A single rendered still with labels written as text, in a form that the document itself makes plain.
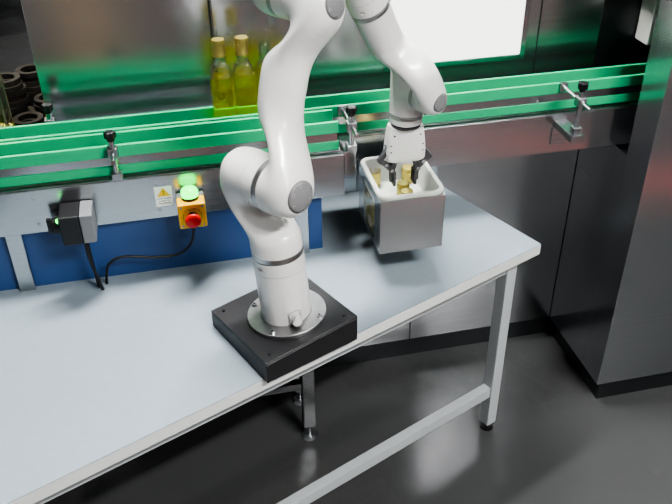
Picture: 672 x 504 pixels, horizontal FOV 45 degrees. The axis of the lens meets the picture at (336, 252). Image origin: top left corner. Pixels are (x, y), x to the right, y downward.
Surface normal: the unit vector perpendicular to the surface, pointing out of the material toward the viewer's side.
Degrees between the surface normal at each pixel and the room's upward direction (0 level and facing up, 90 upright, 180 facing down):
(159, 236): 90
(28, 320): 0
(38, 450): 0
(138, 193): 90
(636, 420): 0
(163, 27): 90
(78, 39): 90
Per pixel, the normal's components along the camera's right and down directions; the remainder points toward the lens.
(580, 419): -0.01, -0.83
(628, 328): 0.22, 0.55
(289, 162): 0.48, -0.11
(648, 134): -0.98, 0.13
